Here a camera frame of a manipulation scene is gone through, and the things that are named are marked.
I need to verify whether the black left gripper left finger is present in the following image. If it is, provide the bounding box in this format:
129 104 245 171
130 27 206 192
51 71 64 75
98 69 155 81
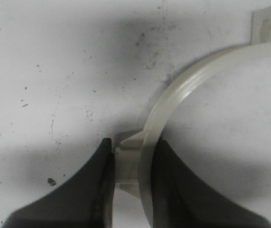
3 138 114 228

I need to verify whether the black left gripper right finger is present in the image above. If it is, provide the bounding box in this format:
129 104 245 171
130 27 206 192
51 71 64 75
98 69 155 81
151 139 271 228

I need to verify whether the white half clamp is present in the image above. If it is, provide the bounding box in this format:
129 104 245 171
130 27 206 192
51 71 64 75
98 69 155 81
115 6 271 225

